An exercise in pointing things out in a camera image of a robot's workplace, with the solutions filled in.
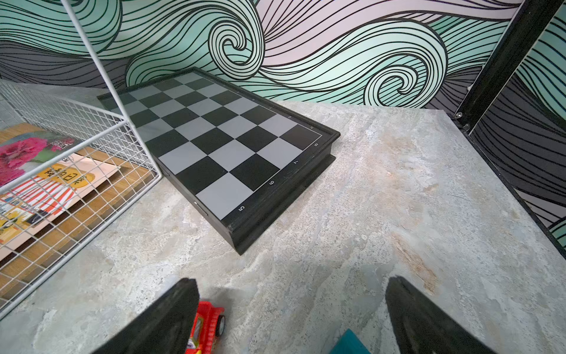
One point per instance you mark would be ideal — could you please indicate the black corner frame post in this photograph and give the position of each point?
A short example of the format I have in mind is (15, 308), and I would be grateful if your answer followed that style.
(522, 33)

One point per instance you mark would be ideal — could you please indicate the striped awning shop seed bag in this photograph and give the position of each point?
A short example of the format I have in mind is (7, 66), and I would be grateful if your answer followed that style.
(38, 201)

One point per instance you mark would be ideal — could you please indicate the magenta flower seed bag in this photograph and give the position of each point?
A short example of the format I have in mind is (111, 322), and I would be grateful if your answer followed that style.
(27, 151)

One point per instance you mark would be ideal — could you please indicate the red yellow toy truck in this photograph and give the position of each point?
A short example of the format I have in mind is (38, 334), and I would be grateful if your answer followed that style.
(208, 327)

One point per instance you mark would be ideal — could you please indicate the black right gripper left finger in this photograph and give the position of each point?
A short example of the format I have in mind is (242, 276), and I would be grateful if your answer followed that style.
(164, 327)

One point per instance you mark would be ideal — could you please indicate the teal curved plastic block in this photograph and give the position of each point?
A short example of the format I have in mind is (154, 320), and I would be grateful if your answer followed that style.
(349, 344)

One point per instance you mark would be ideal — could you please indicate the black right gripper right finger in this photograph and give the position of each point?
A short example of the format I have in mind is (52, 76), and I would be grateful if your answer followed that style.
(420, 326)

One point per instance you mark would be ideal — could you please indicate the black grey chessboard box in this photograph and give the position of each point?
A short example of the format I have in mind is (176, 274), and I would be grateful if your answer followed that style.
(239, 158)

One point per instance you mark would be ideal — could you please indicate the white wire shelf rack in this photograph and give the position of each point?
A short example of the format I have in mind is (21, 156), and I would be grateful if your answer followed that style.
(71, 159)

